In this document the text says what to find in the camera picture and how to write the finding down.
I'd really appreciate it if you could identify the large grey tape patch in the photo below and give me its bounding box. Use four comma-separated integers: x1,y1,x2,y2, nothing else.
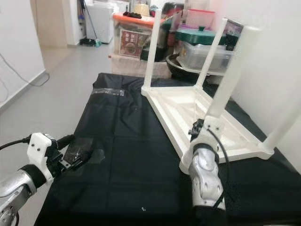
63,137,105,165

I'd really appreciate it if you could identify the black wok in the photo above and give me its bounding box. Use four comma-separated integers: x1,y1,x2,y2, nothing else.
166,54,198,81

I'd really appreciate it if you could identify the green cooking pot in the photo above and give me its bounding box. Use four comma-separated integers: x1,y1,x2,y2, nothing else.
175,26,219,46

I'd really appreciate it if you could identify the pink plastic box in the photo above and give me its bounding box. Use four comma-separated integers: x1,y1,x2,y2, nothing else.
186,8,216,28

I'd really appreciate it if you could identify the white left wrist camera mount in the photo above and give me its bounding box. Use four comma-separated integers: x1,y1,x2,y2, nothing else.
28,133,60,185

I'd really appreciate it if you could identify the red printed carton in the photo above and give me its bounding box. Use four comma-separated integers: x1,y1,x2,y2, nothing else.
119,28,149,57

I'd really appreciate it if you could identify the low translucent storage box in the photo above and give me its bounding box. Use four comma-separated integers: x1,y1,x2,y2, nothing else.
111,54,146,76

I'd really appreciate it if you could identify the black tablecloth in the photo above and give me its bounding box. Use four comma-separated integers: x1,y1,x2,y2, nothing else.
34,72,301,226

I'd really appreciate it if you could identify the beige straw hat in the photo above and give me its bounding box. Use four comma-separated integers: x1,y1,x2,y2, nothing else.
132,4,151,17

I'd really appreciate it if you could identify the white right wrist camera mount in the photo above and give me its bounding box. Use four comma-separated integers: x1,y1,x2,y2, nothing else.
195,115,224,147

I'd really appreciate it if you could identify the clear plastic container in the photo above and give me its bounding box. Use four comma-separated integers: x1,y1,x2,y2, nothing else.
176,41,233,74

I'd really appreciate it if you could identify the broom with dustpan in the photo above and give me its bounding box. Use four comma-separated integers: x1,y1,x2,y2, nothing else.
79,0,102,47

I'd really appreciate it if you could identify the white plastic children table top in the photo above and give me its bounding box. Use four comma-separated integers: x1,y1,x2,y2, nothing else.
141,84,276,175

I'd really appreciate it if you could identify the clear tape strip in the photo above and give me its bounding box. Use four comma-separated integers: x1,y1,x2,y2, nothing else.
92,88,126,97

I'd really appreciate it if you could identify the black wall cable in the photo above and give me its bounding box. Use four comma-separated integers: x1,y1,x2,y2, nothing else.
0,54,50,88

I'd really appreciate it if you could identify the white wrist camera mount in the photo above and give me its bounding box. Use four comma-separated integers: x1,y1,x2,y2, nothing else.
195,115,224,147
28,133,60,185

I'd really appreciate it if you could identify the white appliance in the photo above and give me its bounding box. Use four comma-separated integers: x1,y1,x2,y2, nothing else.
86,2,116,44

